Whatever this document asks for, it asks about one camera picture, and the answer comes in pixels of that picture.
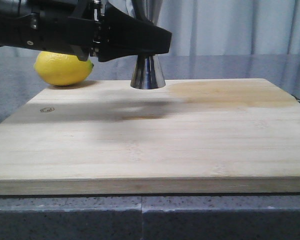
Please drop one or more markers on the steel jigger measuring cup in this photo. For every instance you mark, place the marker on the steel jigger measuring cup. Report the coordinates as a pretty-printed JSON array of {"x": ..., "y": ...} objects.
[{"x": 148, "y": 74}]

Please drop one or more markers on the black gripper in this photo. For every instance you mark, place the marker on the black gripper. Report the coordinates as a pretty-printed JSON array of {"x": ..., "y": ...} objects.
[{"x": 70, "y": 27}]

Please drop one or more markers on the yellow lemon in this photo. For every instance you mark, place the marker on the yellow lemon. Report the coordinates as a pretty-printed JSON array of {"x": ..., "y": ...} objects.
[{"x": 59, "y": 69}]

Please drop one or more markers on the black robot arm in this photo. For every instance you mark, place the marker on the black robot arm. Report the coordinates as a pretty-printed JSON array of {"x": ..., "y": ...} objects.
[{"x": 9, "y": 21}]

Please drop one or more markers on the wooden cutting board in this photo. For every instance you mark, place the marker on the wooden cutting board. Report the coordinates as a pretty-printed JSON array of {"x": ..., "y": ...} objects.
[{"x": 192, "y": 136}]

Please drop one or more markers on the grey curtain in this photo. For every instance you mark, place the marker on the grey curtain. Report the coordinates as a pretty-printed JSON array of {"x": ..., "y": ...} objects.
[{"x": 227, "y": 27}]

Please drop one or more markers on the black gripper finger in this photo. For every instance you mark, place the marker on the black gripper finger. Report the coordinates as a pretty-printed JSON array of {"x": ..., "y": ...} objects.
[{"x": 124, "y": 35}]

